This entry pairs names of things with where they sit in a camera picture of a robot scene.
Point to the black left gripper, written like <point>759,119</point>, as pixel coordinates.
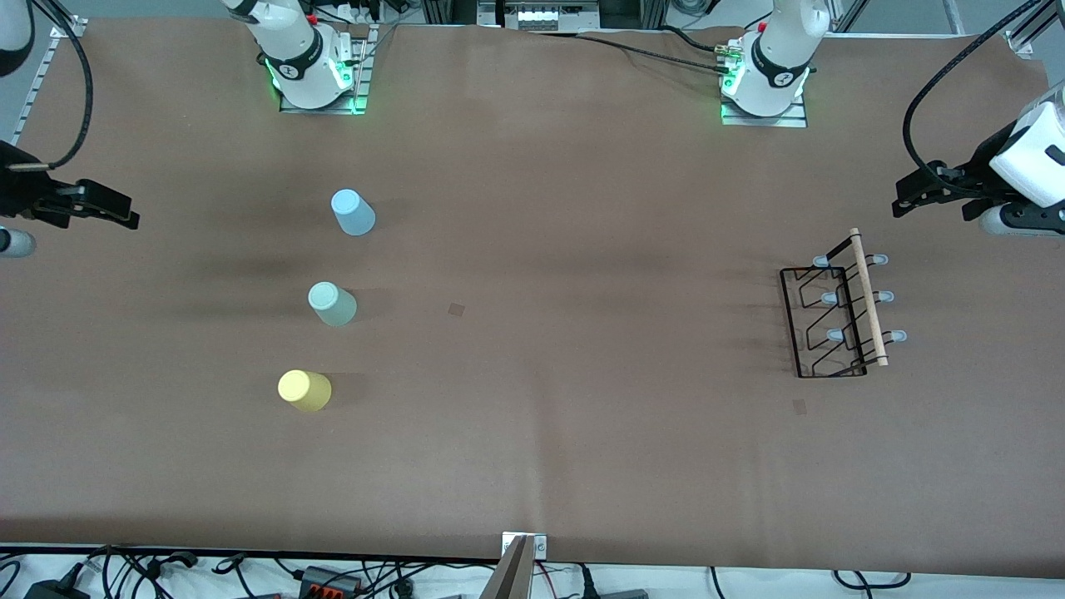
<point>973,174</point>

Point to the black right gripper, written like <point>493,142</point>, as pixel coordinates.
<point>18,191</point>

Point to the pale green plastic cup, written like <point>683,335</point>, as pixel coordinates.
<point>333,306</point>

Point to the yellow plastic cup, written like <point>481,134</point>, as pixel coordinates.
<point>304,391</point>

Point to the light blue plastic cup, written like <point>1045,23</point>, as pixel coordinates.
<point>354,215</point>

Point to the white socket strip with plugs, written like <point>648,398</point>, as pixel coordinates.
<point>358,12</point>

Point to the black power adapter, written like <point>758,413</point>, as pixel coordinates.
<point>54,591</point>

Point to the white power strip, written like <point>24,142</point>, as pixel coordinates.
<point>549,17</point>

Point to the black orange connector block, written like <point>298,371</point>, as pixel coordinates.
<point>329,581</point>

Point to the brown table cover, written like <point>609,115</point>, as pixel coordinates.
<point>532,457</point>

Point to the black plug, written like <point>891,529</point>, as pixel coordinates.
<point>587,582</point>

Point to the aluminium table rail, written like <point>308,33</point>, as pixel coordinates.
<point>29,100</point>
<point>1025,37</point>

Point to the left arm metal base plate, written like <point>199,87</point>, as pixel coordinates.
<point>790,121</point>

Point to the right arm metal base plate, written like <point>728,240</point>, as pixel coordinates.
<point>362,79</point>

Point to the metal edge bracket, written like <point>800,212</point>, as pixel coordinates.
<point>539,546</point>

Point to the slanted camera post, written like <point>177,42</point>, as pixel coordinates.
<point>509,578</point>

